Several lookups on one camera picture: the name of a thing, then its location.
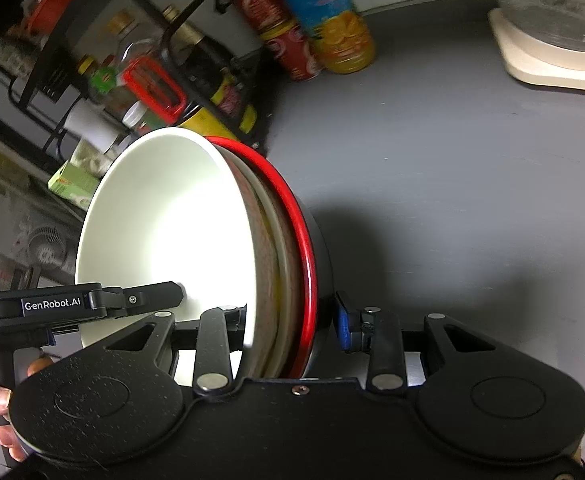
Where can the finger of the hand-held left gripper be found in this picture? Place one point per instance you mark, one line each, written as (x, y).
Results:
(142, 299)

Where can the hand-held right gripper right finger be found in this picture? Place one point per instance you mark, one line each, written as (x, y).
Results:
(347, 325)

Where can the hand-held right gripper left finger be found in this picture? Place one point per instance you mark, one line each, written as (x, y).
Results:
(217, 340)

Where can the black bowl with red rim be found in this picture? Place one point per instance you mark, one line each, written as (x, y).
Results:
(322, 255)

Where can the cream bowl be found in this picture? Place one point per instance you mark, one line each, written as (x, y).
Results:
(290, 270)

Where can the white bowl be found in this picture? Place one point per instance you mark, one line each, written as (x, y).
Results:
(172, 220)

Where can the small grey fan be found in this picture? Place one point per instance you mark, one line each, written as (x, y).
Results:
(46, 247)

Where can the green carton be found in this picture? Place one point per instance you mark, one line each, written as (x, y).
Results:
(72, 185)

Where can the white cup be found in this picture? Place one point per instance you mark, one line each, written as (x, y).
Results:
(92, 125)

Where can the yellow label bottle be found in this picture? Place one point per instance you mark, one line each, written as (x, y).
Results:
(202, 120)

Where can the green cap bottle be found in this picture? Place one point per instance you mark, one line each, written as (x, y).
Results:
(103, 82)

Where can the dark soy sauce bottle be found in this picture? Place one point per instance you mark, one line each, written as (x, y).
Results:
(202, 55)

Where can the red soda can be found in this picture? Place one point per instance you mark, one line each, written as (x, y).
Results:
(292, 55)
(257, 0)

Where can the orange juice bottle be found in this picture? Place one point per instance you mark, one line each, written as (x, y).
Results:
(332, 25)

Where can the cream kettle base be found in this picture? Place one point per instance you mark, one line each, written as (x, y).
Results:
(537, 67)

